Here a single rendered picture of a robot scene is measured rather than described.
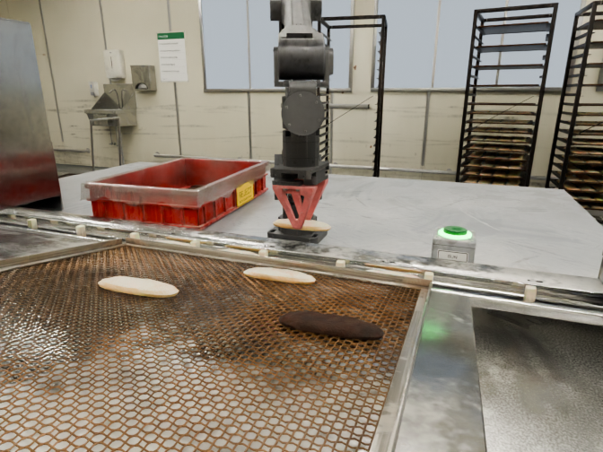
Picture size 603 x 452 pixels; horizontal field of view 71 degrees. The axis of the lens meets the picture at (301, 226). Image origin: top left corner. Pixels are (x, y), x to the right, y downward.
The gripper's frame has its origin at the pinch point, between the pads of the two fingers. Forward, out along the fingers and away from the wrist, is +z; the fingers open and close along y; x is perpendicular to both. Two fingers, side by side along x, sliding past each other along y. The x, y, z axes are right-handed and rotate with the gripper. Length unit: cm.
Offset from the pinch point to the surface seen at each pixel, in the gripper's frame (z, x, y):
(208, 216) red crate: 8.5, -33.1, -24.0
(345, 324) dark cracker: 0.5, 14.8, 29.2
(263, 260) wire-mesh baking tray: 4.1, -2.9, 8.9
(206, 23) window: -111, -285, -441
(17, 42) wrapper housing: -33, -80, -18
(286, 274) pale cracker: 2.7, 3.6, 15.7
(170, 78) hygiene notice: -48, -348, -442
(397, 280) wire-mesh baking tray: 4.3, 17.0, 9.1
